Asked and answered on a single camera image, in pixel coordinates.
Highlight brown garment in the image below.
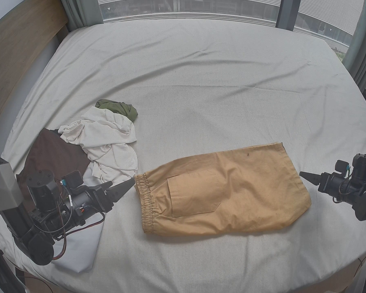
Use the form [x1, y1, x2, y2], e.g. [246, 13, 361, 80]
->
[17, 128, 90, 201]

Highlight green garment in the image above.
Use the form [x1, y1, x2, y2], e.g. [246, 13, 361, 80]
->
[95, 99, 138, 123]

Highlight tan shorts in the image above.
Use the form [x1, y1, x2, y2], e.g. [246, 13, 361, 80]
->
[134, 142, 312, 237]

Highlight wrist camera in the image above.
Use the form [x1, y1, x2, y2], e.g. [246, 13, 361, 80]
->
[62, 170, 83, 191]
[335, 160, 351, 176]

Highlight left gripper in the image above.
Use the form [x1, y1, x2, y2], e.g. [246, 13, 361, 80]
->
[69, 183, 115, 218]

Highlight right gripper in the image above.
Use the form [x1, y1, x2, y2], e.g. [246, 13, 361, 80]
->
[317, 172, 344, 195]

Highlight cream garment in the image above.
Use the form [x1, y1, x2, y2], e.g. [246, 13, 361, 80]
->
[59, 107, 138, 191]

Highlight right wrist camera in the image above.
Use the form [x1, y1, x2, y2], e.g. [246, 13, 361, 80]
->
[335, 160, 351, 176]

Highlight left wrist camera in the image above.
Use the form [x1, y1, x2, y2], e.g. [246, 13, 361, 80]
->
[62, 170, 83, 191]

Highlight bed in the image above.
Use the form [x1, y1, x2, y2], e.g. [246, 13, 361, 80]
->
[0, 0, 366, 293]

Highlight pale blue garment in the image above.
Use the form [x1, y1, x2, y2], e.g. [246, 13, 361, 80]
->
[50, 164, 106, 274]

